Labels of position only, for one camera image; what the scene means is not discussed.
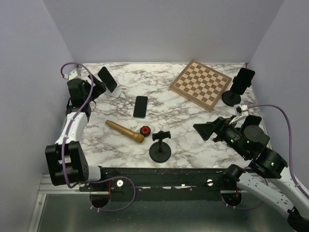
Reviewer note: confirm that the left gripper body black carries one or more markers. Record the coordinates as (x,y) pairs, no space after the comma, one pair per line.
(97,90)

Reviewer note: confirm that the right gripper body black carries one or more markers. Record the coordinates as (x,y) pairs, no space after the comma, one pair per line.
(225,128)

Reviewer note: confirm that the black phone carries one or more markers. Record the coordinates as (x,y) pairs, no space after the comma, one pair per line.
(107,79)
(242,81)
(250,120)

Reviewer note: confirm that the teal smartphone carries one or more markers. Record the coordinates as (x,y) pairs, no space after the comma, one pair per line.
(140,107)

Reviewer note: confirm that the black round-base phone stand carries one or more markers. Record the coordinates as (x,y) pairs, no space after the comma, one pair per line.
(160,151)

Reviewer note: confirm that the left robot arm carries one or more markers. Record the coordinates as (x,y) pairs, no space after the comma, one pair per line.
(65,159)

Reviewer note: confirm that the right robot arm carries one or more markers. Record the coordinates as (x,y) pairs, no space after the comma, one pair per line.
(246,137)

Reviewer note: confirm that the silver phone stand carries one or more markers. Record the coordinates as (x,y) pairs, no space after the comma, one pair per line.
(115,94)

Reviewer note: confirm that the black back round-base stand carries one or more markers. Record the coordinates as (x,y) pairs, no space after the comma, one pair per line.
(232,96)

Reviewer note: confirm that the wooden chessboard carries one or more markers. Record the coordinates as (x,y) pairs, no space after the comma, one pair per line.
(201,84)

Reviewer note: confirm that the black red knob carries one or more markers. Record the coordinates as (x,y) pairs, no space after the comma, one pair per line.
(145,131)

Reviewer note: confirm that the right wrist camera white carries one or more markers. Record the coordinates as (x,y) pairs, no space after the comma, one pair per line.
(242,112)

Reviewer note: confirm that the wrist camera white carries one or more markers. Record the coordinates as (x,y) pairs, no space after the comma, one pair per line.
(74,74)
(242,112)

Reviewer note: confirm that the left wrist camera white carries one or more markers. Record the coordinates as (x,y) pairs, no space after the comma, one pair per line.
(74,74)

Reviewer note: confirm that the black front table rail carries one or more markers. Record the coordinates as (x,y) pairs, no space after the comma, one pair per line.
(164,184)

